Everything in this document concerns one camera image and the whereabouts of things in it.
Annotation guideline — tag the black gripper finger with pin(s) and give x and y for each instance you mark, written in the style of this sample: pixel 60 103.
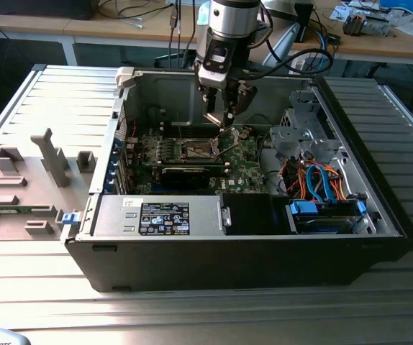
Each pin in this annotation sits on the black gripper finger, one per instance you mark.
pixel 240 98
pixel 209 100

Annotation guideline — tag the silver green CPU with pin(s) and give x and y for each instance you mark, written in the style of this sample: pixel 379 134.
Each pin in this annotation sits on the silver green CPU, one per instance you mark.
pixel 214 120

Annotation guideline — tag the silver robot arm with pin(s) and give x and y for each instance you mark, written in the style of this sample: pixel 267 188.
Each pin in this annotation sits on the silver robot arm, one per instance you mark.
pixel 235 18

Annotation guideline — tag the CPU socket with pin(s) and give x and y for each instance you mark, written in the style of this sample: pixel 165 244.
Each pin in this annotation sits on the CPU socket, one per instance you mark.
pixel 196 148

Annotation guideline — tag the metal CPU cooler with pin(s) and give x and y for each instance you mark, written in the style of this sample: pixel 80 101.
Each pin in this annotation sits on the metal CPU cooler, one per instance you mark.
pixel 354 23

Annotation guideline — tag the metal drive cage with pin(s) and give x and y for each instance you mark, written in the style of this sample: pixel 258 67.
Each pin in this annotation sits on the metal drive cage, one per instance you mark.
pixel 288 141

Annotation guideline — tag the green motherboard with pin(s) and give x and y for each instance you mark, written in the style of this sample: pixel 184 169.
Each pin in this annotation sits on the green motherboard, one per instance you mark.
pixel 244 169

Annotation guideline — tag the black graphics card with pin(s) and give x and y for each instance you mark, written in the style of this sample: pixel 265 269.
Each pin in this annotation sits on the black graphics card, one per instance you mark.
pixel 185 178

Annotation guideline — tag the beige case latch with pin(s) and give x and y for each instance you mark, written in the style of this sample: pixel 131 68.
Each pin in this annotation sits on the beige case latch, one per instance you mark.
pixel 125 75

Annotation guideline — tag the black plastic shroud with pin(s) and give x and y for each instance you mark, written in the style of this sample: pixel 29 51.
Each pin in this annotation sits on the black plastic shroud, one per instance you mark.
pixel 249 215

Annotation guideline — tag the hard disk in blue carrier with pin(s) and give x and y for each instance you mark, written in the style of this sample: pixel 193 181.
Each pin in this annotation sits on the hard disk in blue carrier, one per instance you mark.
pixel 321 220

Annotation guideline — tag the grey power supply unit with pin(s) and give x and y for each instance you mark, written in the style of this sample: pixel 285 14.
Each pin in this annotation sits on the grey power supply unit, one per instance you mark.
pixel 116 219

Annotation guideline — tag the black PC case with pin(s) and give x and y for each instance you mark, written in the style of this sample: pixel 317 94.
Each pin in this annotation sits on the black PC case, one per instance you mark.
pixel 228 262

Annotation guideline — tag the blue box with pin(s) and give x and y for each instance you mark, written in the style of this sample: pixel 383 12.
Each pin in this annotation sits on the blue box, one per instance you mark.
pixel 402 4

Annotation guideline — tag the blue case latch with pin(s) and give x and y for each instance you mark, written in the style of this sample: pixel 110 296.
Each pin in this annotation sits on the blue case latch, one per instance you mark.
pixel 70 218

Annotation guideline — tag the black monitor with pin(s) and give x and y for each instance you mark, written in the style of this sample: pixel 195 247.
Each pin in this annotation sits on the black monitor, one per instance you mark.
pixel 41 9

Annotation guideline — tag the wooden desk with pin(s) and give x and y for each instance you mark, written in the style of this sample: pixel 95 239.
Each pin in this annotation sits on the wooden desk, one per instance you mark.
pixel 30 27

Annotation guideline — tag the grey parts rack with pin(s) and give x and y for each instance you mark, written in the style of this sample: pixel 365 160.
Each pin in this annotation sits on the grey parts rack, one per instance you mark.
pixel 34 201

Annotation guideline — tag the green RAM stick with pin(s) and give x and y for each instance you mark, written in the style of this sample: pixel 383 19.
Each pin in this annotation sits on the green RAM stick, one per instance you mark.
pixel 6 210

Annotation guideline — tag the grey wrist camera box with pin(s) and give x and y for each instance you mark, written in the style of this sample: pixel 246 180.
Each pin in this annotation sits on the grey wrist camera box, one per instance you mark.
pixel 212 77

